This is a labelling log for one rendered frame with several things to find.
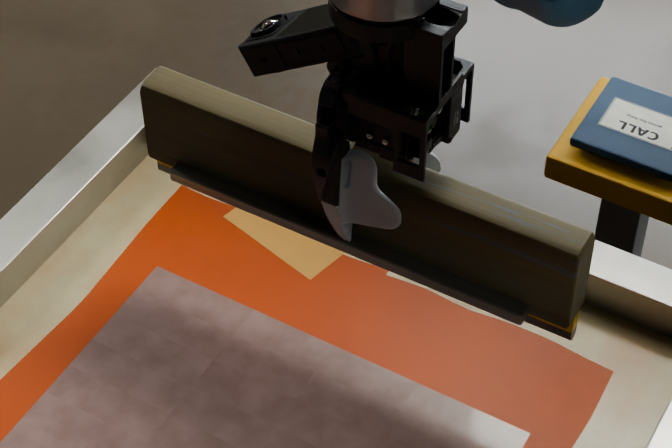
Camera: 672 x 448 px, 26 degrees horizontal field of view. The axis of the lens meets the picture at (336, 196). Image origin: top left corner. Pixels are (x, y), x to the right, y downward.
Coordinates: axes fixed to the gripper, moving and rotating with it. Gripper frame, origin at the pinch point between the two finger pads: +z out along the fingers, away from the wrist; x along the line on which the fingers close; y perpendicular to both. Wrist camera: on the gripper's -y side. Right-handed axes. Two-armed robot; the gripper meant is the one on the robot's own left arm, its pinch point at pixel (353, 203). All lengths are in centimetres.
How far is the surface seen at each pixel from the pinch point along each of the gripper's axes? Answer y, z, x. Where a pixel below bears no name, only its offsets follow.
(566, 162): 7.2, 14.2, 26.2
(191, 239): -16.5, 13.8, 1.5
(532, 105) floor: -36, 109, 134
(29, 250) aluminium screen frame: -25.7, 11.1, -8.2
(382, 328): 2.2, 13.9, 0.9
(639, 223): 13.7, 22.9, 30.8
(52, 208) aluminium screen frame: -26.5, 10.3, -4.0
